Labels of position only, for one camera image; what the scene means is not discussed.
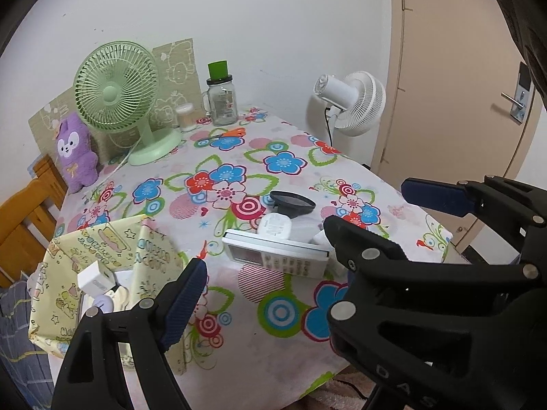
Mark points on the glass jar with green lid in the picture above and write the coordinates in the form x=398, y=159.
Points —
x=222, y=106

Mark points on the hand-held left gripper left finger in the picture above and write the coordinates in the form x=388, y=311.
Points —
x=183, y=303

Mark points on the purple plush toy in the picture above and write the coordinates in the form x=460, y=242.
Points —
x=77, y=158

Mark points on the cream bear-shaped compact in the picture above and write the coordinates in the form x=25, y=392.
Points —
x=122, y=298

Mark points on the white charger block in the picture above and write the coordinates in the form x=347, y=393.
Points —
x=96, y=279

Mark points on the black round dish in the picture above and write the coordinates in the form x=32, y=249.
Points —
x=292, y=201

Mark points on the floral tablecloth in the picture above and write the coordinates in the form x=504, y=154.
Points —
x=256, y=320

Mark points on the white plug cube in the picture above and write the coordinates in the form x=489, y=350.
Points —
x=305, y=230

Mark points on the green desk fan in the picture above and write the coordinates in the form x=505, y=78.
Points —
x=113, y=94

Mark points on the blue plaid bedding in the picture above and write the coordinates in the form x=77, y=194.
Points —
x=17, y=350

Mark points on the white adapter with ports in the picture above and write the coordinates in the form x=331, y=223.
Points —
x=275, y=226

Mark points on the clear cotton swab container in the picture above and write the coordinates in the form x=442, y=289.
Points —
x=185, y=119

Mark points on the white remote control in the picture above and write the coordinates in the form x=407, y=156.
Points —
x=273, y=256

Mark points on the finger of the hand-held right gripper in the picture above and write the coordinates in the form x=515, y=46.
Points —
x=436, y=196
x=363, y=247

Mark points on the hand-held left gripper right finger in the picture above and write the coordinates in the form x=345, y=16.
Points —
x=352, y=278

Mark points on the yellow patterned box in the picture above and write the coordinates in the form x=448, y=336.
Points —
x=158, y=252

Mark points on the small lavender round gadget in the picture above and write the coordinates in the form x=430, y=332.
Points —
x=103, y=304

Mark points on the beige door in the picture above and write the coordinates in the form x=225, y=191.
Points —
x=448, y=115

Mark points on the plain white box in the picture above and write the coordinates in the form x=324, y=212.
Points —
x=126, y=279

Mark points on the white floor fan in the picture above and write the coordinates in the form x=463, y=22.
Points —
x=359, y=102

